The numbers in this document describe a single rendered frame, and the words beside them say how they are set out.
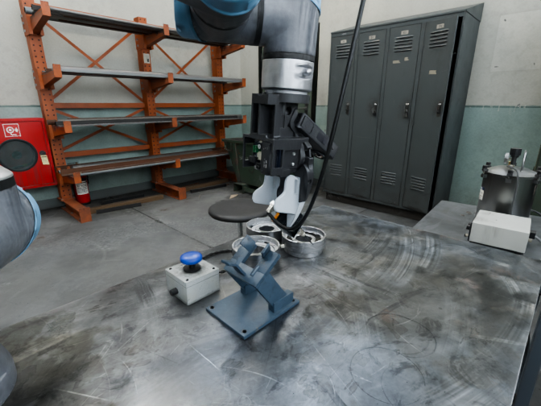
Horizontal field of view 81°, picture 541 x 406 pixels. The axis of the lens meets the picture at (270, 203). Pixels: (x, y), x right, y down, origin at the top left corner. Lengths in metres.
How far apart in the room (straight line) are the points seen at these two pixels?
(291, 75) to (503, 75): 3.35
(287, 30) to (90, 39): 4.09
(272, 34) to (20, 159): 3.71
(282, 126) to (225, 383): 0.36
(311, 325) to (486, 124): 3.35
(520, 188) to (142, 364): 1.31
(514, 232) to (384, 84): 2.50
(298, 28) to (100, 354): 0.52
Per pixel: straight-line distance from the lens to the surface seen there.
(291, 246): 0.72
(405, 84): 3.43
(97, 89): 4.43
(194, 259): 0.58
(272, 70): 0.47
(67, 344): 0.59
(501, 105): 3.73
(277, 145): 0.45
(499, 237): 1.25
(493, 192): 1.45
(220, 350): 0.50
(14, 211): 0.57
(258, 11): 0.46
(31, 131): 4.03
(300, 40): 0.47
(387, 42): 3.55
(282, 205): 0.49
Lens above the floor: 1.14
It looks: 17 degrees down
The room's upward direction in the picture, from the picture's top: straight up
